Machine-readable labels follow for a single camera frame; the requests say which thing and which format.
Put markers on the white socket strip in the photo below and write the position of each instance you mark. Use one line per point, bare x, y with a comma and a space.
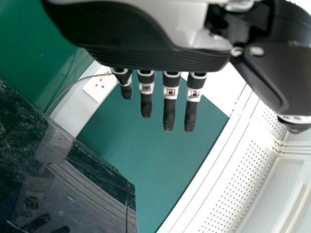
98, 85

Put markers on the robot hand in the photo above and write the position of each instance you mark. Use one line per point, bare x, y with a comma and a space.
136, 31

